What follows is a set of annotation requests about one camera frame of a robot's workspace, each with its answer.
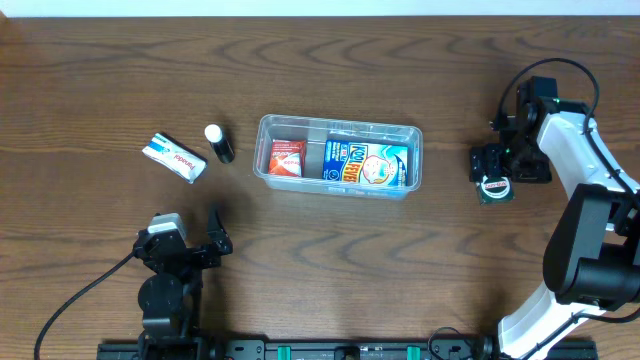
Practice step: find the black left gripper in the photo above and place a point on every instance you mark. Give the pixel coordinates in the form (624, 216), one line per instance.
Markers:
(187, 254)

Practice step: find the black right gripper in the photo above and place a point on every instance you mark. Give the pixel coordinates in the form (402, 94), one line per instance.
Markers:
(493, 167)

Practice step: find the green Zam-Buk box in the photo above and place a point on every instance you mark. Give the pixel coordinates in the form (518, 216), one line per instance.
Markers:
(494, 190)

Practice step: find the orange Panadol box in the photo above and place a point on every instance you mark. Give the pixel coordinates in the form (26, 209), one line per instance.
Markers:
(287, 158)

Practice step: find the blue Kool Fever box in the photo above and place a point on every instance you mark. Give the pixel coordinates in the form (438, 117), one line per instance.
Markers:
(365, 163)

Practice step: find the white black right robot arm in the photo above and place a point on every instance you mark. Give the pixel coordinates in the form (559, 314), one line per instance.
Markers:
(591, 262)

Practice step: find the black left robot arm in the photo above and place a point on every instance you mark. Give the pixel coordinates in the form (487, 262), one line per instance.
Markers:
(170, 299)

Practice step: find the clear plastic container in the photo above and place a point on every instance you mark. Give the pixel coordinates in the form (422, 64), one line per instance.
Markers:
(316, 132)

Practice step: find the white Panadol box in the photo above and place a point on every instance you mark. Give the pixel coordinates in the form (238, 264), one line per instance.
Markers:
(185, 163)

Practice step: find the dark bottle white cap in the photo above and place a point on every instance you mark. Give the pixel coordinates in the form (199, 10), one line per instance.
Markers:
(219, 143)

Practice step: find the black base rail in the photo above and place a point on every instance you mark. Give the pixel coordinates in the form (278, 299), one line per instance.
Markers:
(437, 348)

